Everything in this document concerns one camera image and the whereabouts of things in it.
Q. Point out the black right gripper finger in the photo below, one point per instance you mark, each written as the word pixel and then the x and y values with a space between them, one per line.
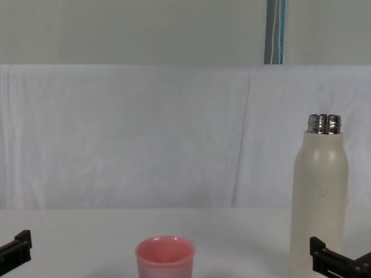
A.
pixel 321 257

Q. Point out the white wrinkled backdrop cloth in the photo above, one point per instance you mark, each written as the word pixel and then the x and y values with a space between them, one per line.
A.
pixel 145 130

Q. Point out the grey striped post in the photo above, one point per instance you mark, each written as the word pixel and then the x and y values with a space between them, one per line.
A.
pixel 274 32

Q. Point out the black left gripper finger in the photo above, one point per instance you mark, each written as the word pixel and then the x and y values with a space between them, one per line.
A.
pixel 23 246

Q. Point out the cream vacuum bottle steel neck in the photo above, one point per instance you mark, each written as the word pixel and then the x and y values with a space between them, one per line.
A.
pixel 319 188

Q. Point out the pink cup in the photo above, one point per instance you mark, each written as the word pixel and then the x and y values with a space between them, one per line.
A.
pixel 165 260

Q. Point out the white table cloth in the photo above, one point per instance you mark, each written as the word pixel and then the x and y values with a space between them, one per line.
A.
pixel 87 246

